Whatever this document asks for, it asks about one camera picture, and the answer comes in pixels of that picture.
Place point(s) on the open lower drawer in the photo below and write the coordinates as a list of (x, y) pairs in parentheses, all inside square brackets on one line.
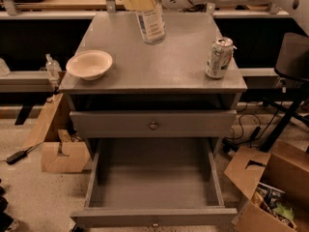
[(153, 182)]

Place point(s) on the clear bottle on shelf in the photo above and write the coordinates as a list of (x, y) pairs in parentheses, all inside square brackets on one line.
[(52, 66)]

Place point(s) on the grey drawer cabinet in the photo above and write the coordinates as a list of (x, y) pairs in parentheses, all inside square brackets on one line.
[(168, 76)]

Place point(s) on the black power adapter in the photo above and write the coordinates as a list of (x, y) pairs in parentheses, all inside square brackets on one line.
[(16, 157)]

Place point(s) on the clear plastic water bottle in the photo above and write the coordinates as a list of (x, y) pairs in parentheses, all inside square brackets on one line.
[(152, 25)]

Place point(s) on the white paper bowl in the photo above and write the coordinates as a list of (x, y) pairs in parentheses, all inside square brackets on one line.
[(90, 64)]

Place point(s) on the crushed soda can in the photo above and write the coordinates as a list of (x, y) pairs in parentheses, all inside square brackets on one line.
[(220, 56)]

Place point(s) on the cardboard box left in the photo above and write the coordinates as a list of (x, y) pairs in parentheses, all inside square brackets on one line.
[(62, 150)]

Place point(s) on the closed upper drawer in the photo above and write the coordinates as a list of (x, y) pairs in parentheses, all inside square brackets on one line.
[(100, 124)]

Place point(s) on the black office chair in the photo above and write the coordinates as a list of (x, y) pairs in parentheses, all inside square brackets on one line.
[(292, 66)]

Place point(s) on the open cardboard box right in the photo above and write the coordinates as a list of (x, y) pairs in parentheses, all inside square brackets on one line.
[(275, 186)]

